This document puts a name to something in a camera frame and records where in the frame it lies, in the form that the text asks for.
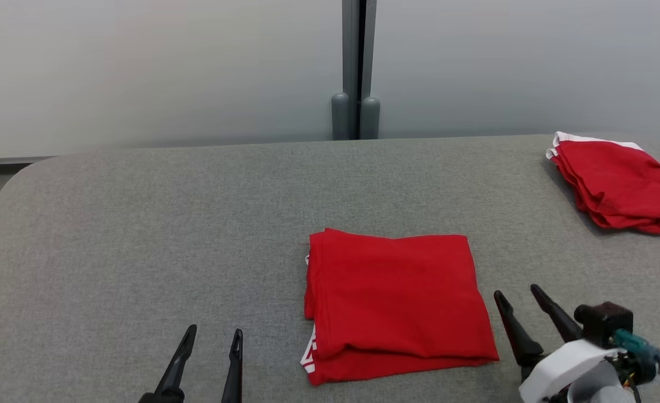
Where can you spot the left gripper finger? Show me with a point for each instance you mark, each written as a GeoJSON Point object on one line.
{"type": "Point", "coordinates": [234, 375]}
{"type": "Point", "coordinates": [170, 380]}

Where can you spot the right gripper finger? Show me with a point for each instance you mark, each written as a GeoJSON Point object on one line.
{"type": "Point", "coordinates": [523, 344]}
{"type": "Point", "coordinates": [562, 323]}

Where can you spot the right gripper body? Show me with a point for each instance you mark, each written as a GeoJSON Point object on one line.
{"type": "Point", "coordinates": [565, 364]}

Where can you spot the red shirt with white sleeves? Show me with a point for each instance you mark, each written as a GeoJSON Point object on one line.
{"type": "Point", "coordinates": [397, 296]}

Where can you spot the red sports shirt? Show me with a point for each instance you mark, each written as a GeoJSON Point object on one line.
{"type": "Point", "coordinates": [621, 179]}

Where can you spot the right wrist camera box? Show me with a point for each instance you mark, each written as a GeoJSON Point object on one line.
{"type": "Point", "coordinates": [607, 324]}

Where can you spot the grey partition post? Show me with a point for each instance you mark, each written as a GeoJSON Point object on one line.
{"type": "Point", "coordinates": [350, 56]}

